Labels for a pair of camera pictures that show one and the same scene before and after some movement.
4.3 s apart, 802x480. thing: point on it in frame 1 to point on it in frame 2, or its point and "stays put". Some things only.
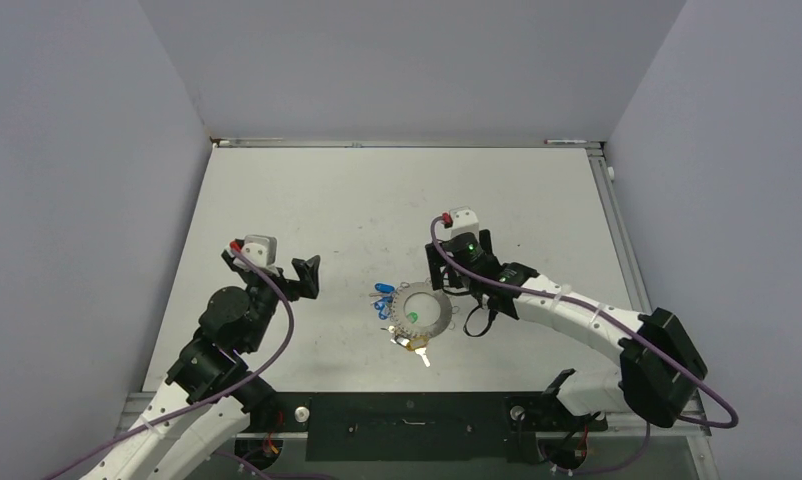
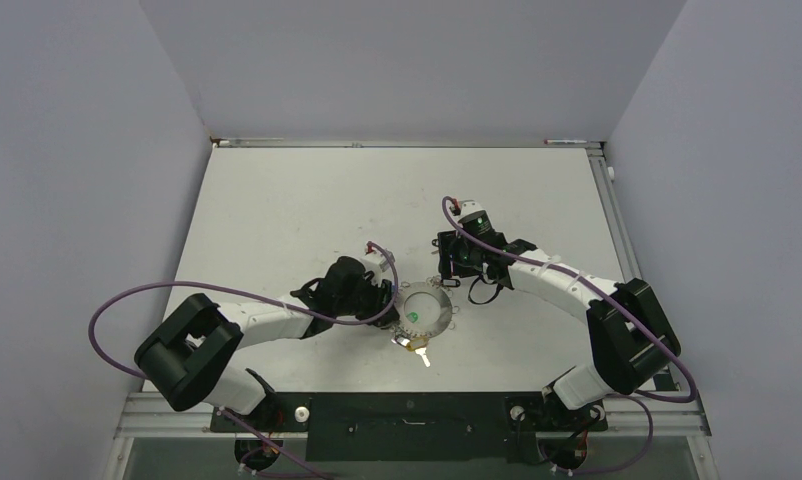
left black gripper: x=306 y=285 to x=381 y=300
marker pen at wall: x=556 y=141 stays put
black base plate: x=419 y=427 stays put
